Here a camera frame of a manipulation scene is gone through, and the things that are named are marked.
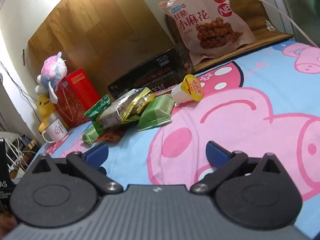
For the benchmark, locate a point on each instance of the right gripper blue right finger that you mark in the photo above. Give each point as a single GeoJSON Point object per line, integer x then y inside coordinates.
{"type": "Point", "coordinates": [226, 163]}

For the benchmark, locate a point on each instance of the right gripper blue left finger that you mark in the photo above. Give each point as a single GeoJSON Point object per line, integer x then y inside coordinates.
{"type": "Point", "coordinates": [89, 166]}

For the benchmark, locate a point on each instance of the small green snack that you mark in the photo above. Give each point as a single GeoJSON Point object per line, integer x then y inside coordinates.
{"type": "Point", "coordinates": [90, 136]}

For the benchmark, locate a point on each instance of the red orange snack packet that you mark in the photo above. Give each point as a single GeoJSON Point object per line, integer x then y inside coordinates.
{"type": "Point", "coordinates": [114, 134]}

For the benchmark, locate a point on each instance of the dark green snack packet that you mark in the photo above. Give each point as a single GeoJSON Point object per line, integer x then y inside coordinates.
{"type": "Point", "coordinates": [94, 112]}

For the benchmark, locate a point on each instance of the clear nut cookie packet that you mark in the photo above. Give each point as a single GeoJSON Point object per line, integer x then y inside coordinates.
{"type": "Point", "coordinates": [131, 103]}

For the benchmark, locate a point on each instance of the yellow lid jelly cup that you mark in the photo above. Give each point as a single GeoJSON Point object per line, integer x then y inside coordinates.
{"type": "Point", "coordinates": [189, 89]}

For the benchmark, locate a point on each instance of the light green snack packet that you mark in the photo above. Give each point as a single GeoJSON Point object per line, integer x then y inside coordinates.
{"type": "Point", "coordinates": [157, 113]}

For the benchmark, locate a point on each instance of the person's left hand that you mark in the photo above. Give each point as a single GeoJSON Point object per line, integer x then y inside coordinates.
{"type": "Point", "coordinates": [7, 223]}

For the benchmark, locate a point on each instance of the white enamel mug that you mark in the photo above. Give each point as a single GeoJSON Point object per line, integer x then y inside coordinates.
{"type": "Point", "coordinates": [54, 132]}

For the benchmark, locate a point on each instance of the red gift bag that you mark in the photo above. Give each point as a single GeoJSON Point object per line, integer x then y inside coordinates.
{"type": "Point", "coordinates": [76, 95]}

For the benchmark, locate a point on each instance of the yellow plush toy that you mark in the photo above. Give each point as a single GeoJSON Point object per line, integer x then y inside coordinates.
{"type": "Point", "coordinates": [44, 108]}

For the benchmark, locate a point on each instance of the white router with antennas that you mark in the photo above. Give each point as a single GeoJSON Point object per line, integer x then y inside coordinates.
{"type": "Point", "coordinates": [20, 150]}

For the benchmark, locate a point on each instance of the pink blue plush toy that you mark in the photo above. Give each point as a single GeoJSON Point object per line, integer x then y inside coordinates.
{"type": "Point", "coordinates": [53, 71]}

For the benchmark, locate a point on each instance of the black cardboard storage box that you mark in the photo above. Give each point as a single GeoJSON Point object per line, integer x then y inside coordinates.
{"type": "Point", "coordinates": [158, 73]}

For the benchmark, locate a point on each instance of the wooden board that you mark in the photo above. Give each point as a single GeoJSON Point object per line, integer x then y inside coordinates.
{"type": "Point", "coordinates": [105, 38]}

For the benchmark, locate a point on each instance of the brown woven seat mat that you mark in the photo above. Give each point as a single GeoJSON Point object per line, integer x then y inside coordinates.
{"type": "Point", "coordinates": [254, 14]}

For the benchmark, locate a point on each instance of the large pink snack bag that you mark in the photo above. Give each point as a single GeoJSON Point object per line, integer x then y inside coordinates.
{"type": "Point", "coordinates": [208, 28]}

